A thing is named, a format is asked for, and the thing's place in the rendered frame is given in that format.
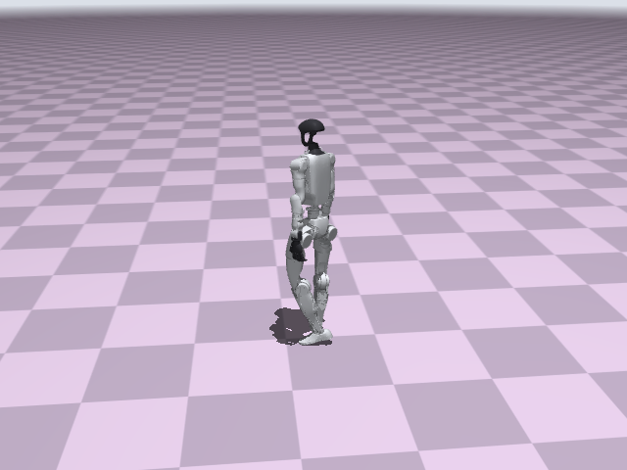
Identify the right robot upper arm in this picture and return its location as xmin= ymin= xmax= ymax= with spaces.
xmin=328 ymin=153 xmax=335 ymax=195

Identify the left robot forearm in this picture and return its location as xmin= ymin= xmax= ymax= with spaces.
xmin=290 ymin=195 xmax=305 ymax=239

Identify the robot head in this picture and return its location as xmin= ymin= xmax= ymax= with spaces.
xmin=298 ymin=119 xmax=325 ymax=156

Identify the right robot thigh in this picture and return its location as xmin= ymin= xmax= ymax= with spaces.
xmin=313 ymin=223 xmax=337 ymax=289

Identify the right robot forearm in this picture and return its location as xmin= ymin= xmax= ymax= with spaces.
xmin=321 ymin=192 xmax=335 ymax=217

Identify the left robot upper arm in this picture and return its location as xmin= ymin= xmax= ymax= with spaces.
xmin=290 ymin=158 xmax=308 ymax=204

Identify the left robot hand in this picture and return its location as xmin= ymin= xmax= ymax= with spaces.
xmin=290 ymin=231 xmax=307 ymax=261

